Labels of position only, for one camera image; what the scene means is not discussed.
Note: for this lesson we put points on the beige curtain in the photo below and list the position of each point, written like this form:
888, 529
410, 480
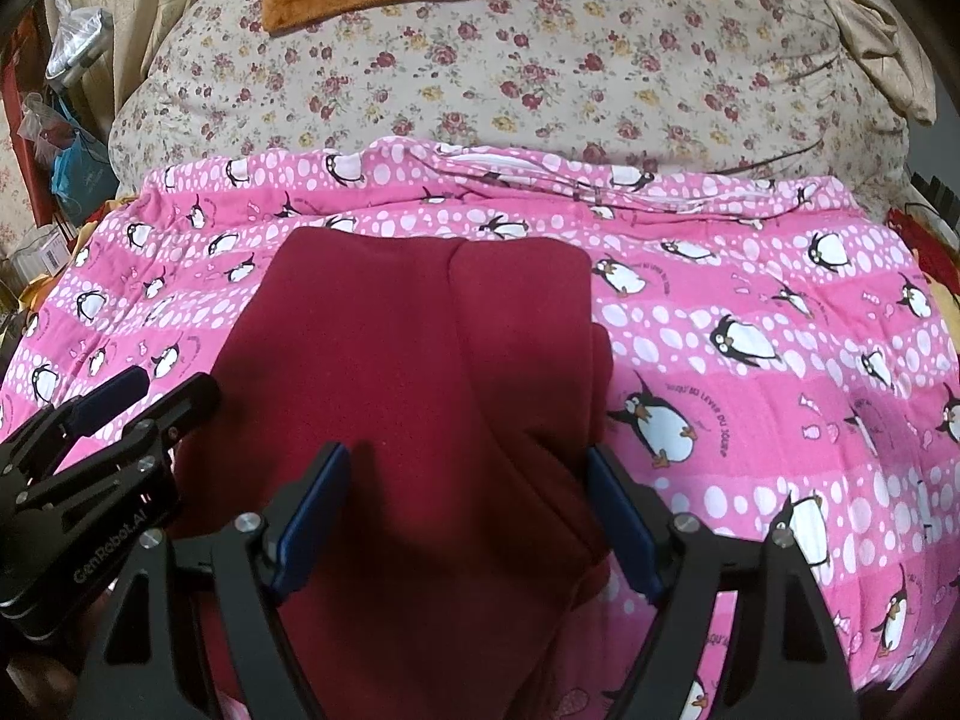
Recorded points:
142, 7

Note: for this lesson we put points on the small printed box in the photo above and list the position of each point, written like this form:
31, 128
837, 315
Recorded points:
51, 251

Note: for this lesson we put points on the pink penguin print blanket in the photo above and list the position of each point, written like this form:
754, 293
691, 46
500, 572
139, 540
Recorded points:
750, 360

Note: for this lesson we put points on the clear plastic bag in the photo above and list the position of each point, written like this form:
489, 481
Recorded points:
79, 41

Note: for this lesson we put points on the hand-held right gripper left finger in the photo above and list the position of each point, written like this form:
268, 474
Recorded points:
311, 521

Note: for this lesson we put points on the beige cloth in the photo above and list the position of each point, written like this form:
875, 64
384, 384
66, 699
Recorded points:
862, 22

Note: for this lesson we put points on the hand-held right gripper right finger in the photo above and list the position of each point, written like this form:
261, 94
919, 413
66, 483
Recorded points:
621, 521

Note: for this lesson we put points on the white plastic bag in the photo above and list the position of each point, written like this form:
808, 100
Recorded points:
41, 124

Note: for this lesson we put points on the dark red garment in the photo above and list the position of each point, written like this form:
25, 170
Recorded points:
420, 405

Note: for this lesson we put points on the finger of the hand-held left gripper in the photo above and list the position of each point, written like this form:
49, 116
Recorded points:
112, 394
180, 409

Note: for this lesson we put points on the floral beige pillow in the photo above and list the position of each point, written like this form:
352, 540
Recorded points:
562, 67

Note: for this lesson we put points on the red yellow printed cloth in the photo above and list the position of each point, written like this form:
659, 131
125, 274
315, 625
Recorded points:
926, 244

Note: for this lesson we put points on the blue plastic bag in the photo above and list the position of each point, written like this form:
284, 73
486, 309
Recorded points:
79, 165

